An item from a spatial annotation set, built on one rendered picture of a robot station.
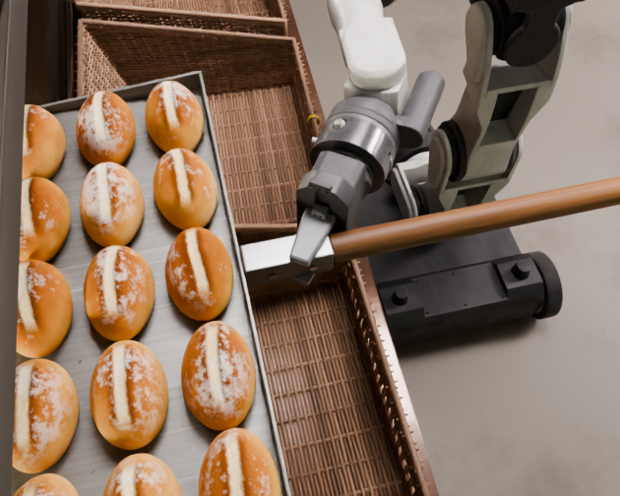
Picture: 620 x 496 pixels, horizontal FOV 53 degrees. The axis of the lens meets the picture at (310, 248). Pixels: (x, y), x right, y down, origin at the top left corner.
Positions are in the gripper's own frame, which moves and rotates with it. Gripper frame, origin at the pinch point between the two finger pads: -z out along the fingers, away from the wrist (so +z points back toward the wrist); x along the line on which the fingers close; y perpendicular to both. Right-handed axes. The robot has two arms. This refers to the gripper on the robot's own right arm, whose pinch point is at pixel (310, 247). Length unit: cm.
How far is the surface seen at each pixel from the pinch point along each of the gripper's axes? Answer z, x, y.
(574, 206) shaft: 14.6, -0.7, -24.0
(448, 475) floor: 15, 119, -35
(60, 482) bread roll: -28.8, -1.7, 10.1
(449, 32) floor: 185, 119, 11
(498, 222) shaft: 9.7, -0.6, -17.1
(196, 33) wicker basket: 67, 42, 54
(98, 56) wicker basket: 52, 41, 70
